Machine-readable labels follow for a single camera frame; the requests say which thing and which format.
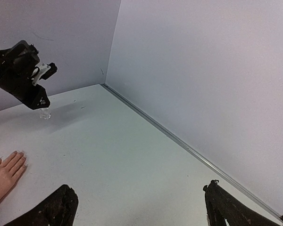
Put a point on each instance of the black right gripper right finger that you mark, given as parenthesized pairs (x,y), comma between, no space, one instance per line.
(225,210)

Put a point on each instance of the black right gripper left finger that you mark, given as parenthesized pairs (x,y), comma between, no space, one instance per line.
(58,209)

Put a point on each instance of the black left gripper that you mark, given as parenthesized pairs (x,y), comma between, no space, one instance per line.
(34,97)

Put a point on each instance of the clear nail polish bottle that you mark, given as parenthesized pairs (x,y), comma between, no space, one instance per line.
(45,113)

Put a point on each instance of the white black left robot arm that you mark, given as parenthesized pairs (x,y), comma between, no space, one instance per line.
(20,72)

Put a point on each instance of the mannequin hand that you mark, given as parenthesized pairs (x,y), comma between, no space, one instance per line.
(11,170)

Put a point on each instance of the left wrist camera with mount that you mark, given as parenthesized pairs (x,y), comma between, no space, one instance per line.
(42,72)

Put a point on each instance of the aluminium table edge rail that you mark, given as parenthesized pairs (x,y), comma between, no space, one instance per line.
(194,153)

